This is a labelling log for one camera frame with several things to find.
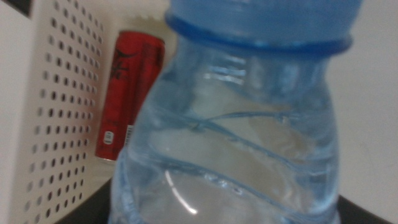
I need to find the red soda can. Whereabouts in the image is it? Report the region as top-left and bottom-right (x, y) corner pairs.
(95, 29), (166, 166)

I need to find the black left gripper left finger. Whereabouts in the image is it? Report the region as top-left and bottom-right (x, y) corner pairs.
(55, 177), (113, 224)

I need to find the white perforated plastic basket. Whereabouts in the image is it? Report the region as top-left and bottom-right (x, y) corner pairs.
(7, 0), (178, 224)

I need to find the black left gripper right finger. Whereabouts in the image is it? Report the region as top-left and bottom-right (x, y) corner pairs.
(336, 194), (394, 224)

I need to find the clear water bottle blue cap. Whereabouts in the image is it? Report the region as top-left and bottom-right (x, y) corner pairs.
(107, 0), (364, 224)

